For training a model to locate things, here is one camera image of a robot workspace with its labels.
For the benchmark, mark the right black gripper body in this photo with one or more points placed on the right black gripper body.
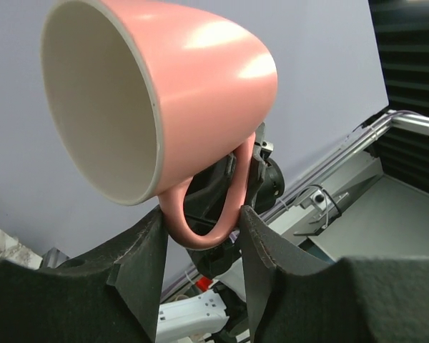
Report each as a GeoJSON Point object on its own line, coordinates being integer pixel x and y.
{"type": "Point", "coordinates": [206, 201]}

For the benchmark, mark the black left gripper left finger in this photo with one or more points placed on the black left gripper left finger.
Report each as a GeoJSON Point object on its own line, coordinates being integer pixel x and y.
{"type": "Point", "coordinates": [109, 294]}

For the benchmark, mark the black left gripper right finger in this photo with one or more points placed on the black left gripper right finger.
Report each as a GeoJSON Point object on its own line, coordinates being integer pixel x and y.
{"type": "Point", "coordinates": [293, 296]}

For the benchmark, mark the light pink mug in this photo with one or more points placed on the light pink mug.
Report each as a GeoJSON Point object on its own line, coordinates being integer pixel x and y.
{"type": "Point", "coordinates": [147, 94]}

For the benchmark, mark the aluminium frame rail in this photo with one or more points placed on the aluminium frame rail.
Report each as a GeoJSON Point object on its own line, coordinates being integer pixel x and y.
{"type": "Point", "coordinates": [370, 198]}

